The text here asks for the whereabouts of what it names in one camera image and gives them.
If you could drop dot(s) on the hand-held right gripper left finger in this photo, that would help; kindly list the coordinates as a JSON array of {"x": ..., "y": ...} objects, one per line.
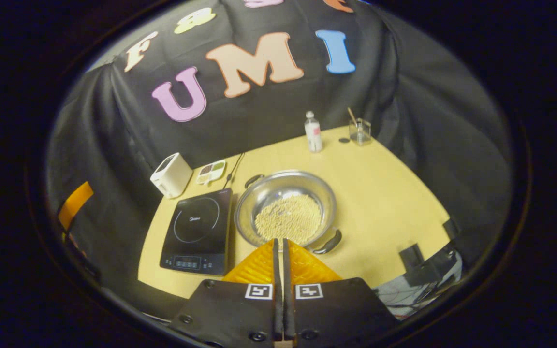
[{"x": 240, "y": 314}]

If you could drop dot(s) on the white toaster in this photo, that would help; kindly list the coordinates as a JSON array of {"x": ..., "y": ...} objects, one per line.
[{"x": 172, "y": 176}]

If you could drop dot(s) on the thin wooden stick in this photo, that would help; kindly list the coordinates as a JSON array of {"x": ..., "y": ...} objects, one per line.
[{"x": 352, "y": 115}]

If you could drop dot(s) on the clear plastic bottle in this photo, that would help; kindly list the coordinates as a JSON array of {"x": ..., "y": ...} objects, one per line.
[{"x": 313, "y": 133}]

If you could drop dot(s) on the clear glass container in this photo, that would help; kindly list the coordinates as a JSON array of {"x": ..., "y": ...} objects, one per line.
[{"x": 360, "y": 134}]

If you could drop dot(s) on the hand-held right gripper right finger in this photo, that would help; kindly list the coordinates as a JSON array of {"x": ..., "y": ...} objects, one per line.
[{"x": 336, "y": 314}]

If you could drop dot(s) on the black clamp stand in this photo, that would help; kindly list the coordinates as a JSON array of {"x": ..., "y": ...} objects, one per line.
[
  {"x": 450, "y": 228},
  {"x": 412, "y": 257}
]

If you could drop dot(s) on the pile of yellow soybeans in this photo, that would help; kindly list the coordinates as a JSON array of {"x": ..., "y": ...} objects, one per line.
[{"x": 288, "y": 217}]

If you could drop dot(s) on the black induction cooktop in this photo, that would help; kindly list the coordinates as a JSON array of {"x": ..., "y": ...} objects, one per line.
[{"x": 196, "y": 224}]

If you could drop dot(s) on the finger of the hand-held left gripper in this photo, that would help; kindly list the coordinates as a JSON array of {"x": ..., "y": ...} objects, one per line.
[{"x": 75, "y": 204}]

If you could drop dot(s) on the white divided bean dish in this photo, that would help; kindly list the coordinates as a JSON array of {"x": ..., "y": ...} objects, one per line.
[{"x": 211, "y": 172}]

